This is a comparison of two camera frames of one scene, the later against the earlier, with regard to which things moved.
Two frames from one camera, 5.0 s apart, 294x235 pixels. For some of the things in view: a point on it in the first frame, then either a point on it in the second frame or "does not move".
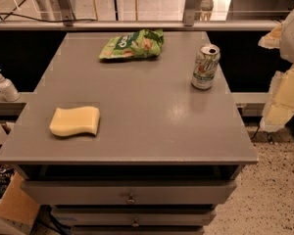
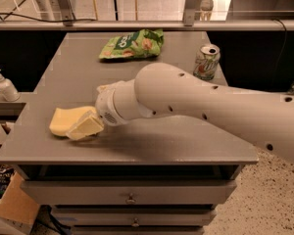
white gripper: x=293 y=39 → x=105 y=106
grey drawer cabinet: x=165 y=154 does not move
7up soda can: x=205 y=70 does not move
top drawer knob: x=130 y=200 does not move
